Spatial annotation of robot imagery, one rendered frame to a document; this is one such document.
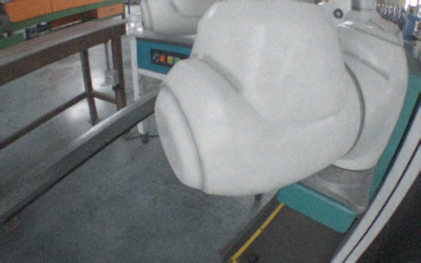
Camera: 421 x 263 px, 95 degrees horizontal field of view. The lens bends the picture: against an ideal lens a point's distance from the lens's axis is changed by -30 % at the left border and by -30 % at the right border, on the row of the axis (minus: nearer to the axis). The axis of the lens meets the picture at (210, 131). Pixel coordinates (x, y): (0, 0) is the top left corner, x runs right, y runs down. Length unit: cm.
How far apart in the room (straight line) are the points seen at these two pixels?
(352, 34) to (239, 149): 24
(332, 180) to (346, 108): 18
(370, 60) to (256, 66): 19
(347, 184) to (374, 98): 17
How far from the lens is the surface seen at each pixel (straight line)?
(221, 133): 20
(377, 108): 35
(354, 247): 77
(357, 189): 46
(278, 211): 94
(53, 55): 138
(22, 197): 47
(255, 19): 22
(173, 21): 49
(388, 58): 37
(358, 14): 101
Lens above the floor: 102
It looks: 33 degrees down
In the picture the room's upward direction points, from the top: 2 degrees clockwise
